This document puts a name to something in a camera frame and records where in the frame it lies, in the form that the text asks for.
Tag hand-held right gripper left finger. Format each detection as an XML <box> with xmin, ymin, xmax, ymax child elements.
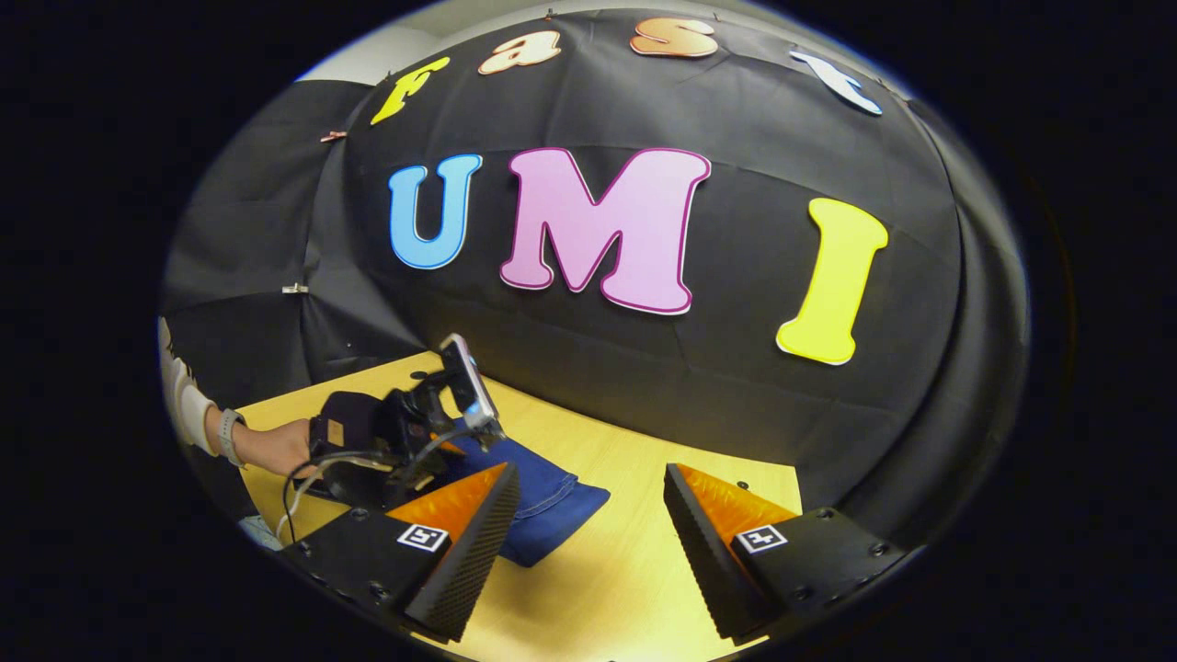
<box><xmin>280</xmin><ymin>462</ymin><xmax>521</xmax><ymax>643</ymax></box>

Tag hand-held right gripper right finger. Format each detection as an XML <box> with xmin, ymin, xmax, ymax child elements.
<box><xmin>664</xmin><ymin>462</ymin><xmax>920</xmax><ymax>642</ymax></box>

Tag blue jeans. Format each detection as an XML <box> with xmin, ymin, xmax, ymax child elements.
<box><xmin>441</xmin><ymin>418</ymin><xmax>611</xmax><ymax>568</ymax></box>

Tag grey wristwatch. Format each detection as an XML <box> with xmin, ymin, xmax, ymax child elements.
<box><xmin>217</xmin><ymin>408</ymin><xmax>247</xmax><ymax>468</ymax></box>

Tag black backdrop cloth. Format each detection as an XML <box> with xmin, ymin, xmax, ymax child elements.
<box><xmin>161</xmin><ymin>9</ymin><xmax>1031</xmax><ymax>553</ymax></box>

